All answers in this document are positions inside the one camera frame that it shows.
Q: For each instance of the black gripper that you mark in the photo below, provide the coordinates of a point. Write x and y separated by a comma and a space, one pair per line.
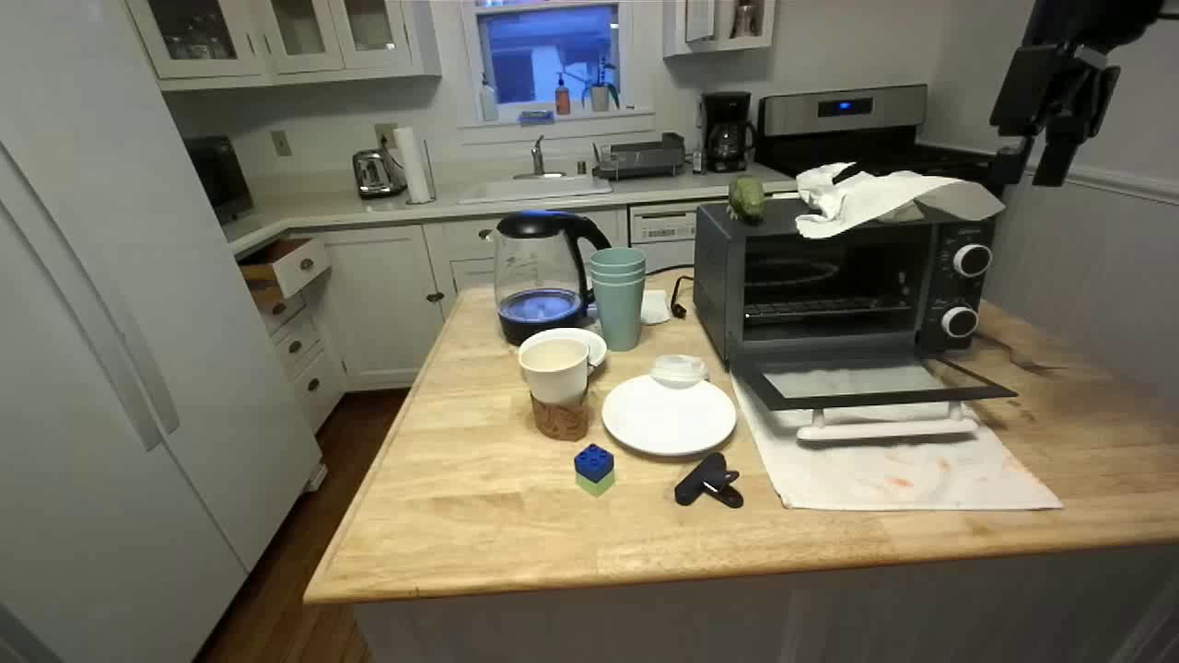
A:
1096, 24

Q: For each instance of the black toaster oven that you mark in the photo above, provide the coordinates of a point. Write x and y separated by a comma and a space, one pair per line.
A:
849, 290

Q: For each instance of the white paper plate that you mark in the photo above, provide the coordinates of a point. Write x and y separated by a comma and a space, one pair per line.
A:
667, 419

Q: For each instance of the white crumpled cloth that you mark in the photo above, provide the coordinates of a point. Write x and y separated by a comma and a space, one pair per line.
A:
887, 194

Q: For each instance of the stainless steel stove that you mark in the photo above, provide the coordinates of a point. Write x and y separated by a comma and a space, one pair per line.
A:
849, 122

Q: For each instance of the black coffee maker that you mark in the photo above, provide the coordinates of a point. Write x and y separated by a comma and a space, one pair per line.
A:
727, 132

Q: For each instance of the white stained mat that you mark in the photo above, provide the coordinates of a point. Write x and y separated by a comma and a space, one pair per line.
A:
896, 472

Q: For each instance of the small white container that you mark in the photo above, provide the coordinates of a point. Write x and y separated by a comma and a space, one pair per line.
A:
656, 306

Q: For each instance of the small white bowl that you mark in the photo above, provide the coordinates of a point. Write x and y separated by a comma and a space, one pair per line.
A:
678, 369

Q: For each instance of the teal stacked cups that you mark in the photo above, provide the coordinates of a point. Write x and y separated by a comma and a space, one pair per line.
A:
616, 299

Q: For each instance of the orange soap bottle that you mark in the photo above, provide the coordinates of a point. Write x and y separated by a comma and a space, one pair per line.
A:
562, 96

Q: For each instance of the kitchen window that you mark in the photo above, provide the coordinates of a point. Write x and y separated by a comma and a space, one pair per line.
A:
548, 55

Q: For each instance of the black clip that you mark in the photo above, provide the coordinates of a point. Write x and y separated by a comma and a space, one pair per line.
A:
710, 481

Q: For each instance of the sink faucet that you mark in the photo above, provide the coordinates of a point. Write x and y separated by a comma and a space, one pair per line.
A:
540, 151

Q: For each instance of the glass electric kettle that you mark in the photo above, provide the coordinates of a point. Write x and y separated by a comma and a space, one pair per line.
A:
540, 279

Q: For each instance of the white mug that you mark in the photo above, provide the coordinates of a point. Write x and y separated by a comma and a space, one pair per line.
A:
553, 365

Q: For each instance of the white kitchen island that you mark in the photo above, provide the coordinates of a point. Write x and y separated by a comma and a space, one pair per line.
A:
761, 610

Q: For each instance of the blue green sponge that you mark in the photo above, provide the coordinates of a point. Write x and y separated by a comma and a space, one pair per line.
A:
595, 469

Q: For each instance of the paper towel roll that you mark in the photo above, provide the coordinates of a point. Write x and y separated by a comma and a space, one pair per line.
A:
414, 162

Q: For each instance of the silver toaster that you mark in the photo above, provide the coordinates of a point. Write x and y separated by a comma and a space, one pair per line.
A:
379, 175

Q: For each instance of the white base cabinets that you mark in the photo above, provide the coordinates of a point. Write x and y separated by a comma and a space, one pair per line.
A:
391, 295

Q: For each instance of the open white drawer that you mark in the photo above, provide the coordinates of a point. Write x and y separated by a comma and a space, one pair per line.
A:
287, 265

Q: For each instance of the black countertop appliance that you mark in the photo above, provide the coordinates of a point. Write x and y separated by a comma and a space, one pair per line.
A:
221, 178

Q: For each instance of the white refrigerator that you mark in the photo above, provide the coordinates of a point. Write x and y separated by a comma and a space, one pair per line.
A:
111, 355

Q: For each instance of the small white wall cabinet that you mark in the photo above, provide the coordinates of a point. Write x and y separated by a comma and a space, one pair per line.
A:
720, 24

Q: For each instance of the white glass-door wall cabinets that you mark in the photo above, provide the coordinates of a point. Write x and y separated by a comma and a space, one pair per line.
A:
280, 38

